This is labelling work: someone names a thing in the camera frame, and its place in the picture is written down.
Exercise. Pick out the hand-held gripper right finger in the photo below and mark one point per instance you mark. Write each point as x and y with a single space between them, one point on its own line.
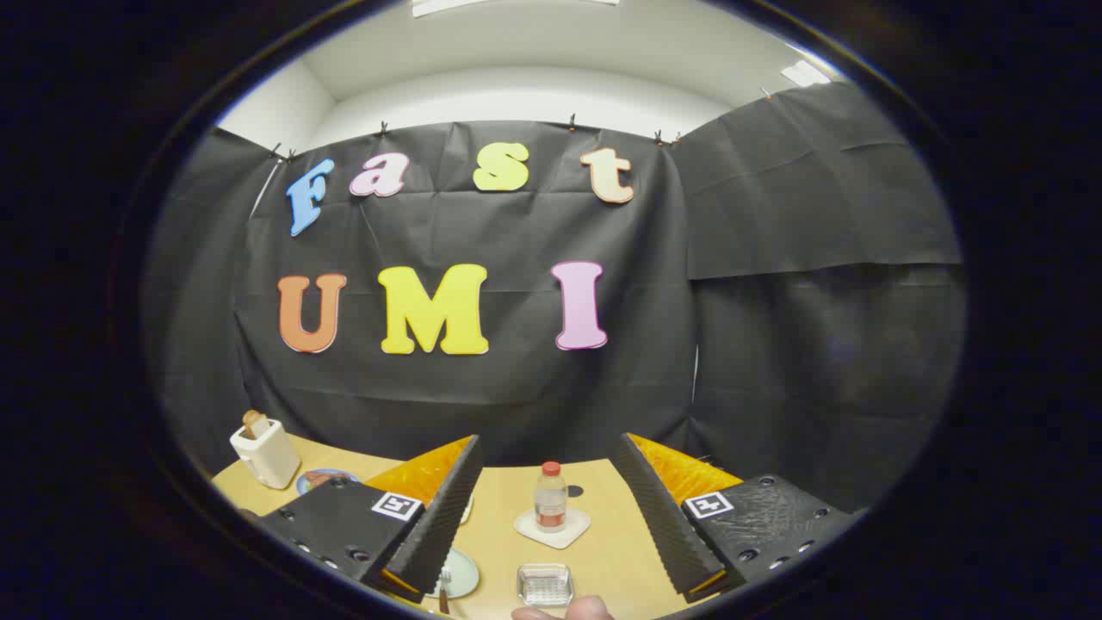
659 517

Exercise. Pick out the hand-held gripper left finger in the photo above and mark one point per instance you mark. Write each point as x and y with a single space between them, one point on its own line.
435 525

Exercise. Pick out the white divided bean dish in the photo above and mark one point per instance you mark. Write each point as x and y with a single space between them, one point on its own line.
466 511

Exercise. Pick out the pale green plate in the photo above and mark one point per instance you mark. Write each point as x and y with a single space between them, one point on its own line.
463 575

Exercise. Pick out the white square coaster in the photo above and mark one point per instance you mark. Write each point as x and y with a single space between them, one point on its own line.
577 522

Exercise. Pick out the small blue plate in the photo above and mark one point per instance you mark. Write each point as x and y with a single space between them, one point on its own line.
340 475

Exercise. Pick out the clear red capped water bottle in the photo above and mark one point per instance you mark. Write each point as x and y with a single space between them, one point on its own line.
551 504

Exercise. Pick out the food on blue plate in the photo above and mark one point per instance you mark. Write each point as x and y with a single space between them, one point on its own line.
315 480

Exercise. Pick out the cream white toaster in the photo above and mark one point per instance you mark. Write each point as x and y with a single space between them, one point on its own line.
271 456

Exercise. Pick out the brown bread slice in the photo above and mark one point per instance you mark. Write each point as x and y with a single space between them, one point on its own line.
255 424

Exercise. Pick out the small ceiling light panel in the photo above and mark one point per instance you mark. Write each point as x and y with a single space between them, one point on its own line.
805 73

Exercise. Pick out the long ceiling light panel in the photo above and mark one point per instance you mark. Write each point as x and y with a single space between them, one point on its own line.
448 5

